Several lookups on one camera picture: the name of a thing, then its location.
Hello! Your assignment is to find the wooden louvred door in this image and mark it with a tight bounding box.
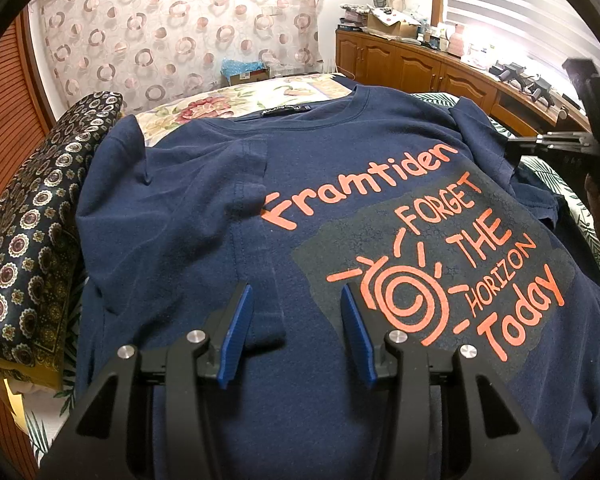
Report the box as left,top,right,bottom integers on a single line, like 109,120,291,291
0,20,56,241

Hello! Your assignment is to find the open cardboard box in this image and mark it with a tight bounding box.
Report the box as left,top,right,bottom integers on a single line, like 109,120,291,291
365,7,421,38

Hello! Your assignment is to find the dark medallion patterned pillow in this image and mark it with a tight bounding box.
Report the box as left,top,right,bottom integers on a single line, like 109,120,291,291
0,91,126,376

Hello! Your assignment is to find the palm leaf bedspread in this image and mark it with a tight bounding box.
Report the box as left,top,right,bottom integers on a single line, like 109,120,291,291
22,91,600,466

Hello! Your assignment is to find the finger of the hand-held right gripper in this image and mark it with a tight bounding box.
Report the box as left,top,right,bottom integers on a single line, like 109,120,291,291
505,130,588,161

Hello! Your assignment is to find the wooden sideboard cabinet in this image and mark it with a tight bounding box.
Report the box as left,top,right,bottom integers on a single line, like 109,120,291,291
335,27,596,136

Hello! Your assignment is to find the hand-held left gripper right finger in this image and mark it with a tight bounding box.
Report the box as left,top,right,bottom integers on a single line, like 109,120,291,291
341,281,561,480

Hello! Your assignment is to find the striped window blind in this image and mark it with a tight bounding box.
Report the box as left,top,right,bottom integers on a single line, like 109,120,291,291
445,0,600,68

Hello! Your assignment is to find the circle patterned curtain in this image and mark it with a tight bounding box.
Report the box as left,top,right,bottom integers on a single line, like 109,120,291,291
30,0,328,116

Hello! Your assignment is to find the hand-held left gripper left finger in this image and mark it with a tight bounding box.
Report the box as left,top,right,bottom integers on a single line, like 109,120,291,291
40,282,255,480

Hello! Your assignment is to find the pink container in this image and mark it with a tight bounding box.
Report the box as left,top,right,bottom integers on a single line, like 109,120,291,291
447,25,468,53

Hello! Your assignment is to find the navy blue printed t-shirt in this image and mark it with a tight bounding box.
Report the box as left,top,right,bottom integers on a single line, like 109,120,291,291
75,85,600,480

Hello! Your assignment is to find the floral bed sheet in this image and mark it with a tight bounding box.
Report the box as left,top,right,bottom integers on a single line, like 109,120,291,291
135,72,356,148

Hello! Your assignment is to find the cardboard box with blue wrap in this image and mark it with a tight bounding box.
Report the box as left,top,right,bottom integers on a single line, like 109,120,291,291
221,57,270,86

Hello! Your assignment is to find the yellow cushion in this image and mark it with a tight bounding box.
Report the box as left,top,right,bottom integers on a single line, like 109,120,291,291
0,355,63,391

